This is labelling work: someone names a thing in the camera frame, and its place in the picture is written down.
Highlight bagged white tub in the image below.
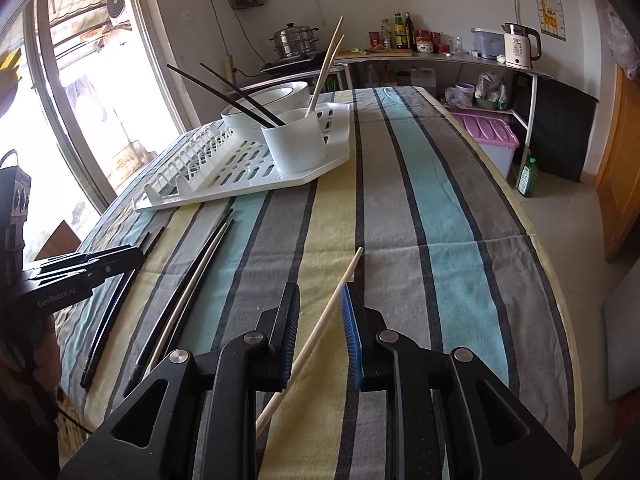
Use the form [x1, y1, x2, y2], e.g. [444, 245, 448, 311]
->
[444, 82, 476, 109]

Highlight steel steamer pot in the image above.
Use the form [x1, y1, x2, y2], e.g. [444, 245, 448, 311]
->
[270, 22, 319, 58]

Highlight green basin with bags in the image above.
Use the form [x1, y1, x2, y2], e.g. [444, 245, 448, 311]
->
[475, 71, 513, 111]

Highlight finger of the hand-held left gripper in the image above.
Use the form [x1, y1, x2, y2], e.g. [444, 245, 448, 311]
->
[22, 266, 117, 291]
[30, 244, 146, 277]

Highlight pink storage box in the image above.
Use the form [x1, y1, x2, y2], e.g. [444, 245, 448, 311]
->
[450, 111, 521, 181]

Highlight long metal shelf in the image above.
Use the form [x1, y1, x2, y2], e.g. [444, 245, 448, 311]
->
[335, 52, 553, 146]

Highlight white electric kettle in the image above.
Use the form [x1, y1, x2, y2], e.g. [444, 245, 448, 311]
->
[502, 22, 543, 70]

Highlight white refrigerator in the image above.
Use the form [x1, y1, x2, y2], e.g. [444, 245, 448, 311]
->
[602, 280, 640, 401]

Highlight hanging plastic bags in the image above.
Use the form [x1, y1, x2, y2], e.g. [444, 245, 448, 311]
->
[597, 0, 640, 81]

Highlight white plastic dish rack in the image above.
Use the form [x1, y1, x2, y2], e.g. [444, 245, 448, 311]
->
[132, 101, 352, 212]

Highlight black induction cooker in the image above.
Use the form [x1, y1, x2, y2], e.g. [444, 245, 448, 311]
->
[260, 55, 331, 73]

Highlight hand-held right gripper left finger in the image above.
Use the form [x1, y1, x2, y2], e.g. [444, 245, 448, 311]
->
[57, 282, 301, 480]

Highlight wooden door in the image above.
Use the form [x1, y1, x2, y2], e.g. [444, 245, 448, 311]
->
[595, 65, 640, 263]

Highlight grey plastic container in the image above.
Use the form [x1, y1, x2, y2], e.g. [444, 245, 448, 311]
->
[470, 27, 506, 59]

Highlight yellow black striped sign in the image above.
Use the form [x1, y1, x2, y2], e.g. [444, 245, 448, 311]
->
[0, 50, 23, 83]

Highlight outdoor air conditioner unit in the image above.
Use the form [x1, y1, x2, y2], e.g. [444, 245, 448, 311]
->
[102, 0, 133, 28]

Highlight white utensil cup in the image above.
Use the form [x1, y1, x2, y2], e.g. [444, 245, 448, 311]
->
[261, 108, 327, 174]

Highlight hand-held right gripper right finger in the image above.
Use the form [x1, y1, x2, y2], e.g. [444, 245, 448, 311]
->
[339, 282, 583, 480]

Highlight black wall cable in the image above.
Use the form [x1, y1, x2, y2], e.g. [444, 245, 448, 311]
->
[200, 0, 236, 61]

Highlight striped tablecloth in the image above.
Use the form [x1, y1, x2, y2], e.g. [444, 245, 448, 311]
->
[52, 86, 583, 480]

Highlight giraffe wall poster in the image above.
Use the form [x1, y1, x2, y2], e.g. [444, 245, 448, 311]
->
[527, 0, 568, 43]

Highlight metal sliding door frame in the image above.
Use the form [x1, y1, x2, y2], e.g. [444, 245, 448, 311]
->
[30, 0, 201, 206]

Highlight short metal shelf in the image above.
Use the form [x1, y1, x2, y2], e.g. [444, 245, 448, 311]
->
[235, 60, 353, 93]

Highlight brown wooden board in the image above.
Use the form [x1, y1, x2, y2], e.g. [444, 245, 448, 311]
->
[32, 220, 83, 261]

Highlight person's left hand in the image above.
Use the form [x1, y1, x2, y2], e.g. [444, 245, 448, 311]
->
[30, 317, 63, 411]

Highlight black panel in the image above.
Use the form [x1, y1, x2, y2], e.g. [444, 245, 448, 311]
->
[510, 77, 598, 183]

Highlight green plastic bottle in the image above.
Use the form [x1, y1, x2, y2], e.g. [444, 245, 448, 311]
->
[515, 156, 540, 198]

